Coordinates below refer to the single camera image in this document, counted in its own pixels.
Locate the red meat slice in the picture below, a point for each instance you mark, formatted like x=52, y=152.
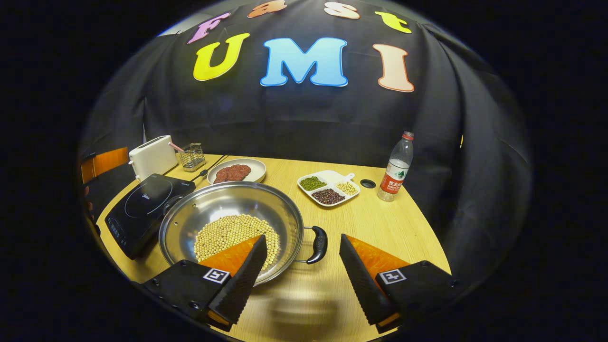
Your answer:
x=242, y=172
x=223, y=175

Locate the pile of green mung beans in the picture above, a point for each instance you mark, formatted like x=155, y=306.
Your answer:
x=313, y=184

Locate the pile of dark red beans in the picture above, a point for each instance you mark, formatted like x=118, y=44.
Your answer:
x=327, y=196

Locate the round white plate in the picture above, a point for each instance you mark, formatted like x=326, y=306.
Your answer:
x=259, y=172

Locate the small pile of pale beans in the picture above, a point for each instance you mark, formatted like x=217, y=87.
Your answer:
x=346, y=188

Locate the clear plastic water bottle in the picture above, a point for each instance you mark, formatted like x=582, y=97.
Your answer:
x=394, y=175

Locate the white toaster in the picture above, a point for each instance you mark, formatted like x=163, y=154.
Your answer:
x=152, y=159

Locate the pink stick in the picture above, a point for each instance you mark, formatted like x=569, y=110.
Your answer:
x=176, y=147

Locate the white divided dish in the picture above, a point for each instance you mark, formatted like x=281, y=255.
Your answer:
x=332, y=178

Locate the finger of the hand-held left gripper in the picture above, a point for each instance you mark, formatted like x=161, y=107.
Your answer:
x=111, y=164

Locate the black induction cooktop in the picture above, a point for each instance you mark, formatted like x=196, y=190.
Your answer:
x=137, y=209

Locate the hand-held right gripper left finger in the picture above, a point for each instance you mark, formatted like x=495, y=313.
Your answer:
x=244, y=280

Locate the pile of soybeans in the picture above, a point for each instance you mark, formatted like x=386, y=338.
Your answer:
x=228, y=232

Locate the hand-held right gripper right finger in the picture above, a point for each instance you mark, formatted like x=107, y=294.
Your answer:
x=361, y=280

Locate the black backdrop cloth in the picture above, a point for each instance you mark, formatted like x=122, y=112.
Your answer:
x=285, y=118

